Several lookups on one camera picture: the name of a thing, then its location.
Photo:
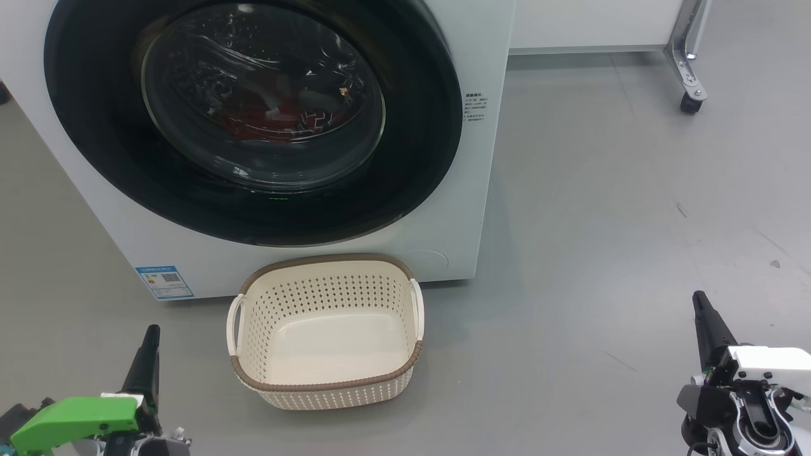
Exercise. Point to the red shorts with white stripe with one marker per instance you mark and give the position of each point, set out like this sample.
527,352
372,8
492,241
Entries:
253,123

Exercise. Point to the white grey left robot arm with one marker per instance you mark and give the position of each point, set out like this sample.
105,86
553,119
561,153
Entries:
158,446

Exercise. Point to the white front-load washing machine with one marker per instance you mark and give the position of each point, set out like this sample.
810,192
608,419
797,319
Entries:
488,38

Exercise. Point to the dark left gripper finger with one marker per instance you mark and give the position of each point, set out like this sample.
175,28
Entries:
146,373

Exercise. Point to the metal frame leg with caster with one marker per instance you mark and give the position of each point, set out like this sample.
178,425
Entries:
685,57

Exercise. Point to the cream perforated laundry basket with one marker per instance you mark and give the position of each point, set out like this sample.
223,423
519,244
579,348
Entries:
329,342

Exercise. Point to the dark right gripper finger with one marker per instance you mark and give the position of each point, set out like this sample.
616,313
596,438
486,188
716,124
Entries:
708,329

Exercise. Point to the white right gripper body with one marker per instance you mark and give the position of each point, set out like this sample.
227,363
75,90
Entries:
773,367

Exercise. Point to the white cabinet panel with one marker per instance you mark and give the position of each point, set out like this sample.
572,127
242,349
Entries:
589,22

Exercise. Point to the blue energy label sticker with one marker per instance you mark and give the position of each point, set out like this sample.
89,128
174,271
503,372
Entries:
163,282

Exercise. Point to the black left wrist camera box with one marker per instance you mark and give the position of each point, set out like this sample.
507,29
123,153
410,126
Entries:
22,418

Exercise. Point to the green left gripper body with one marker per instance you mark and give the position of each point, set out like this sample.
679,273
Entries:
76,415

